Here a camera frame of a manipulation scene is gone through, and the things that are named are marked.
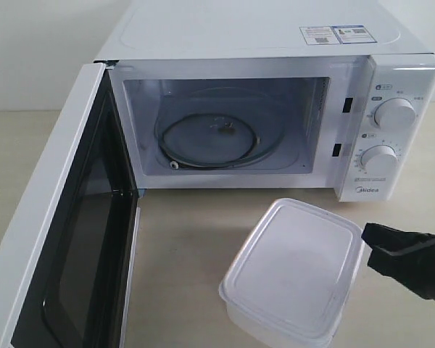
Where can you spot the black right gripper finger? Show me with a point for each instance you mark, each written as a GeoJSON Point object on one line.
{"type": "Point", "coordinates": [415, 270]}
{"type": "Point", "coordinates": [393, 241]}

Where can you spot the white Midea microwave oven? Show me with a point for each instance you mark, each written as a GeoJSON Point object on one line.
{"type": "Point", "coordinates": [174, 48]}

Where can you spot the white microwave door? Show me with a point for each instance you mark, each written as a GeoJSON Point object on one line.
{"type": "Point", "coordinates": [66, 258]}

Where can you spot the upper white power knob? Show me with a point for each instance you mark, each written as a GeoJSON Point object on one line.
{"type": "Point", "coordinates": [395, 115]}

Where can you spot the blue label sticker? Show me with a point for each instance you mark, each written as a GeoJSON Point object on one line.
{"type": "Point", "coordinates": [353, 34]}

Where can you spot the white plastic lidded container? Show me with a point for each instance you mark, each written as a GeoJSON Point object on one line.
{"type": "Point", "coordinates": [290, 280]}

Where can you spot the white label sticker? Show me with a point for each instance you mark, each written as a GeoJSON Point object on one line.
{"type": "Point", "coordinates": [319, 35]}

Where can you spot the lower white timer knob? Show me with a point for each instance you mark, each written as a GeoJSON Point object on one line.
{"type": "Point", "coordinates": [379, 160]}

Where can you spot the glass turntable plate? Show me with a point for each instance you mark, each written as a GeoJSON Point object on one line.
{"type": "Point", "coordinates": [217, 128]}

